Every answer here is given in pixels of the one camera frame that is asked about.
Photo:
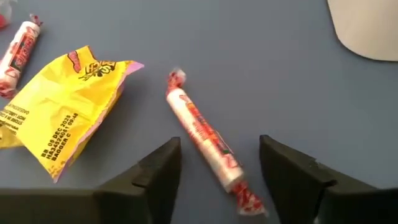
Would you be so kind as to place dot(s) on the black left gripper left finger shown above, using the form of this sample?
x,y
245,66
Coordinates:
x,y
161,174

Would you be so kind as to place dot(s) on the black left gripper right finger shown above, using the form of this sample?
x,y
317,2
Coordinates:
x,y
289,180

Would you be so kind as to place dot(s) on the Smarties candy roll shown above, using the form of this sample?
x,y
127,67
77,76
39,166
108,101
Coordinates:
x,y
205,137
17,59

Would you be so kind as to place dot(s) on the yellow Sour Patch packet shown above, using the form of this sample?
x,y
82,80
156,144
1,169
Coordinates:
x,y
62,105

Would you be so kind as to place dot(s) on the white plastic bin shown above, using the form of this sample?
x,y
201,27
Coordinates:
x,y
367,28

